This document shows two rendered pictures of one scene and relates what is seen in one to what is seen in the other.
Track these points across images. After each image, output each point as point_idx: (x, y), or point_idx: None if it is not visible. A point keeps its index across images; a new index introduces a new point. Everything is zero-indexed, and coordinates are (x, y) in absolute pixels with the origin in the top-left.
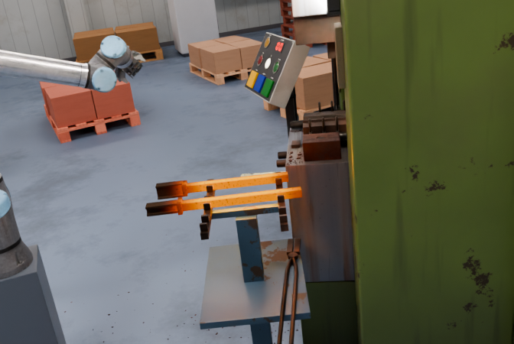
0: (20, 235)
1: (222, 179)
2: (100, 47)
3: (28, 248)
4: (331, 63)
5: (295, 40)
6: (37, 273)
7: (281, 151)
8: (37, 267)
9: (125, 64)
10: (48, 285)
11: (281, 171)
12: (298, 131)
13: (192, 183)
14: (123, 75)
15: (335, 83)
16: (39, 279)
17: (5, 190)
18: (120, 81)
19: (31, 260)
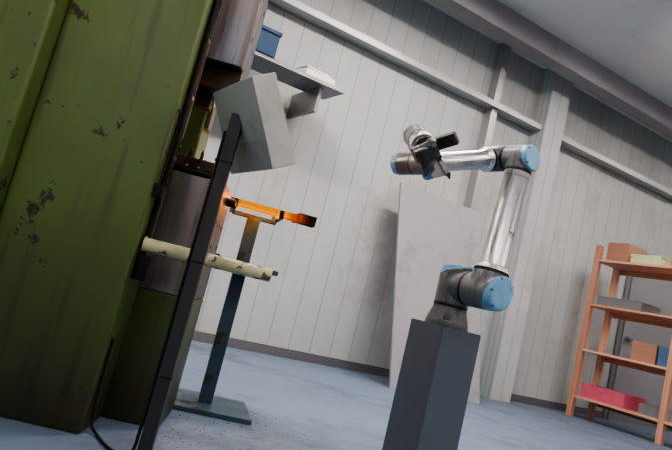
0: (438, 301)
1: (274, 208)
2: None
3: (434, 314)
4: (188, 110)
5: None
6: (412, 321)
7: (233, 199)
8: (416, 319)
9: None
10: (430, 366)
11: (220, 256)
12: None
13: (293, 213)
14: (436, 167)
15: (183, 131)
16: (410, 326)
17: (473, 277)
18: (448, 178)
19: (427, 320)
